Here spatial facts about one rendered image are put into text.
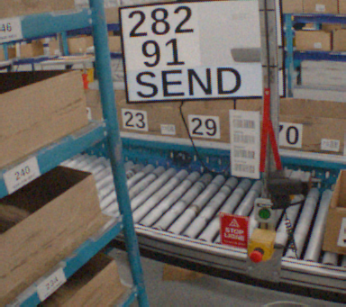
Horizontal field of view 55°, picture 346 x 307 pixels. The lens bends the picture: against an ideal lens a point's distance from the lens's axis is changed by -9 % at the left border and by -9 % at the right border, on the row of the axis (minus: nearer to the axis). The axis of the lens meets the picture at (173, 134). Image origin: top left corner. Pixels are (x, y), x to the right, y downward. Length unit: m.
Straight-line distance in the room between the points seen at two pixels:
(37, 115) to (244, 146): 0.61
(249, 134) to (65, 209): 0.55
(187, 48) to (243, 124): 0.27
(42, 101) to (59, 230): 0.23
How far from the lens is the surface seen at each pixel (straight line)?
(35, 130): 0.57
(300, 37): 5.87
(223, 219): 1.14
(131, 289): 0.86
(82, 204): 0.68
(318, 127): 1.58
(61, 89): 0.60
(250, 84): 1.06
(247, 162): 1.02
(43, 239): 0.63
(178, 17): 1.05
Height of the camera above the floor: 1.52
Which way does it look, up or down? 20 degrees down
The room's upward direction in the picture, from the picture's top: 5 degrees counter-clockwise
